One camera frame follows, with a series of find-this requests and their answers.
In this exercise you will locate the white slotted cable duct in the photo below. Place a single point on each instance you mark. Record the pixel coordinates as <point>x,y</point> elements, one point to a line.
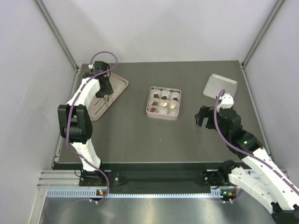
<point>97,193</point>

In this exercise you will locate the metal tongs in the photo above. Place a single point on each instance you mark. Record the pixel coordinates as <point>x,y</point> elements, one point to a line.
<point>106,98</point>

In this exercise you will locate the silver metal tray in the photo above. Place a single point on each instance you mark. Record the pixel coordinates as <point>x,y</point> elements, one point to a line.
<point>98,106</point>

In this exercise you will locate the pink chocolate tin box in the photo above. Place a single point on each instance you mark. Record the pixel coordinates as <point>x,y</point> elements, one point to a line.
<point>163,103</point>

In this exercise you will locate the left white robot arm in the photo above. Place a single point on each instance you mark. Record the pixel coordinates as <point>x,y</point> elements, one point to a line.
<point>75,124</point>

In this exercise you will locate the silver tin lid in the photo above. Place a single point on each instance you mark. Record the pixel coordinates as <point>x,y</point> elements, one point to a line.
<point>216,83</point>

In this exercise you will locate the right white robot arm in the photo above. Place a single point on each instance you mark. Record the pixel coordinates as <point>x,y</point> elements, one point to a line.
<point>274,191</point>

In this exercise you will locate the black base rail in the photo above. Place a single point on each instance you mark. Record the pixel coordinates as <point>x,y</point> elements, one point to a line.
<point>182,177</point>

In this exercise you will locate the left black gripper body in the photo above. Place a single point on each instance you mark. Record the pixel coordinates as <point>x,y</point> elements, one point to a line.
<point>105,89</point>

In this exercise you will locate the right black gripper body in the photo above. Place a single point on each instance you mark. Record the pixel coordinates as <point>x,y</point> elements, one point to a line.
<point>209,112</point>

